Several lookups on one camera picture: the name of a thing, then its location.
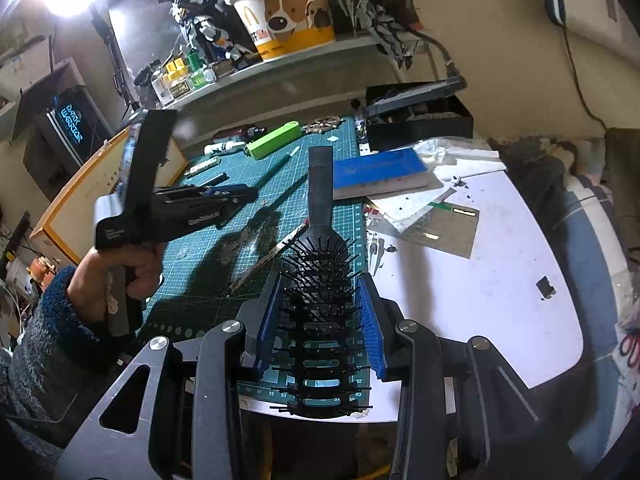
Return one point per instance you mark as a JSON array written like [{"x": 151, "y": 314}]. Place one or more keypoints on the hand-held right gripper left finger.
[{"x": 265, "y": 325}]

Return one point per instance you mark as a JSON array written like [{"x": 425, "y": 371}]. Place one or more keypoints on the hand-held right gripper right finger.
[{"x": 372, "y": 330}]

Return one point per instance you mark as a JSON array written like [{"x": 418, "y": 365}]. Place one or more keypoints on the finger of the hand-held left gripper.
[
  {"x": 225, "y": 191},
  {"x": 215, "y": 212}
]

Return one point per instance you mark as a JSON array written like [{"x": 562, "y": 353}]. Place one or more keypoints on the light green rectangular box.
[{"x": 272, "y": 141}]

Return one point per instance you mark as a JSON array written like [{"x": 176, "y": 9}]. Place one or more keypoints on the black vented hairbrush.
[{"x": 320, "y": 185}]

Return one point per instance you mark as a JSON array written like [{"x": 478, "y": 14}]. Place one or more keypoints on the person's left forearm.
[{"x": 35, "y": 360}]

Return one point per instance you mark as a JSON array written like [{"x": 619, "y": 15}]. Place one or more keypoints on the white desktop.
[{"x": 490, "y": 300}]

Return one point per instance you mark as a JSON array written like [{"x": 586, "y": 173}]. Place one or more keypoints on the person's left hand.
[{"x": 100, "y": 275}]

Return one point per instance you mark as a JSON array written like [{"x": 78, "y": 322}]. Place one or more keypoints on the short black marker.
[{"x": 214, "y": 179}]

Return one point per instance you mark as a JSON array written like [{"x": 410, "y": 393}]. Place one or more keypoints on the silver strip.
[{"x": 202, "y": 166}]

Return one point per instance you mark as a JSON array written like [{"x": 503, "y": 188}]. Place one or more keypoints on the white glue tube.
[{"x": 225, "y": 146}]

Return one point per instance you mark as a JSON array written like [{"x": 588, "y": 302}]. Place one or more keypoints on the green cutting mat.
[{"x": 210, "y": 270}]

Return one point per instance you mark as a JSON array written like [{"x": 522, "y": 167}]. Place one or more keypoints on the dark red marker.
[{"x": 245, "y": 132}]

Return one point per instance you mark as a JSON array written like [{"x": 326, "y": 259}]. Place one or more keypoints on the row of small paint bottles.
[{"x": 175, "y": 85}]

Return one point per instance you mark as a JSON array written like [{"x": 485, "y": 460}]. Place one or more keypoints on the black computer tower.
[{"x": 65, "y": 125}]

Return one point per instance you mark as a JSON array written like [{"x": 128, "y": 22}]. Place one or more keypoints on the clear plastic bag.
[{"x": 440, "y": 230}]

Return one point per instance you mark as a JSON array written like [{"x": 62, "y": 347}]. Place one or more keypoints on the brass wheel ornament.
[{"x": 325, "y": 124}]

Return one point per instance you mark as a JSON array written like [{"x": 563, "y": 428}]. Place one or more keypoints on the desk riser shelf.
[{"x": 280, "y": 72}]

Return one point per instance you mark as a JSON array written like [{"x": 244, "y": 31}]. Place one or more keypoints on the black desk lamp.
[{"x": 102, "y": 27}]

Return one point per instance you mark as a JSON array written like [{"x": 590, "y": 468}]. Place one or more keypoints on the white blue robot model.
[{"x": 200, "y": 25}]

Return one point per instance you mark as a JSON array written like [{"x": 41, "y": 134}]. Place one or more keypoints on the blue flat box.
[{"x": 380, "y": 170}]

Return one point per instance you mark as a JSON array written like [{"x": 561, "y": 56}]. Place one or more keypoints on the dog print paper bucket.
[{"x": 280, "y": 25}]

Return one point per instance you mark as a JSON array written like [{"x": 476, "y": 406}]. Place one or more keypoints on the small black plastic piece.
[{"x": 546, "y": 288}]

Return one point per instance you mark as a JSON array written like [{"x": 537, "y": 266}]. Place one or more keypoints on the black open storage box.
[{"x": 420, "y": 132}]

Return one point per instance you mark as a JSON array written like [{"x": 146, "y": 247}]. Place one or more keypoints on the grey spiky robot model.
[{"x": 370, "y": 5}]

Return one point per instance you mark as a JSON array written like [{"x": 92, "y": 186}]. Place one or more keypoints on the printed blanket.
[{"x": 600, "y": 240}]

